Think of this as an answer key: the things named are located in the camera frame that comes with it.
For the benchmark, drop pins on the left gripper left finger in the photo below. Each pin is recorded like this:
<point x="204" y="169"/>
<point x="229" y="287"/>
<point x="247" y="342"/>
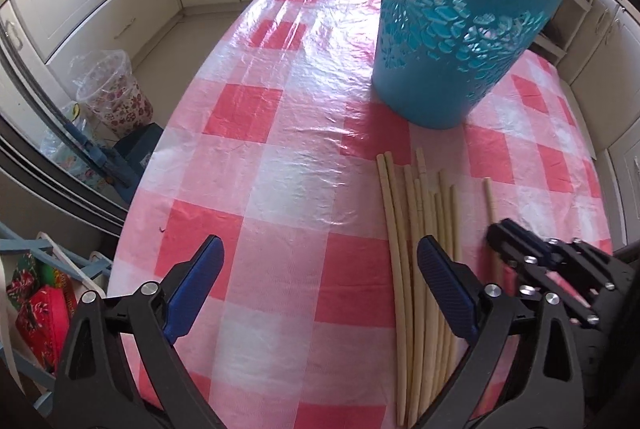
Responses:
<point x="119" y="367"/>

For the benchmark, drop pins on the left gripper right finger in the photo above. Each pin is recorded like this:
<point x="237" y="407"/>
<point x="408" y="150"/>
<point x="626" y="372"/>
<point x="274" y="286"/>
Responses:
<point x="544" y="386"/>

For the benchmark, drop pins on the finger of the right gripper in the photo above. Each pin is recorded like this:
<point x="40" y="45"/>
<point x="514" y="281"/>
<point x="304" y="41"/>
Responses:
<point x="522" y="250"/>

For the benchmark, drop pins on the wooden chopstick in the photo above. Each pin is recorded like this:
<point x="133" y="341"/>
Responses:
<point x="418" y="301"/>
<point x="442" y="327"/>
<point x="449" y="248"/>
<point x="431" y="310"/>
<point x="406" y="292"/>
<point x="395" y="268"/>

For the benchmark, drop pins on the red floral cloth bag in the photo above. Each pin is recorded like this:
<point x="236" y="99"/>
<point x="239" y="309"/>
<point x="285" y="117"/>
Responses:
<point x="45" y="302"/>

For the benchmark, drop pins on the white trolley shelf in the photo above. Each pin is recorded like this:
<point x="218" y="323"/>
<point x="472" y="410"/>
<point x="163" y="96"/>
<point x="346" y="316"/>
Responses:
<point x="558" y="33"/>

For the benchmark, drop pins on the blue cardboard box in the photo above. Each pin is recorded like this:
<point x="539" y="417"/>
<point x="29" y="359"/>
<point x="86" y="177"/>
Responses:
<point x="138" y="146"/>

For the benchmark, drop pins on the teal perforated plastic basket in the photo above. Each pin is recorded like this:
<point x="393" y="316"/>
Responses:
<point x="435" y="60"/>

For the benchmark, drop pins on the pink checkered tablecloth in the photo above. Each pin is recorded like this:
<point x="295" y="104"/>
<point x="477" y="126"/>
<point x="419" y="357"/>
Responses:
<point x="272" y="148"/>

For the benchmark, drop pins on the floral lined trash bin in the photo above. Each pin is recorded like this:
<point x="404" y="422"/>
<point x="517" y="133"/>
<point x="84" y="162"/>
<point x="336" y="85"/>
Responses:
<point x="105" y="85"/>

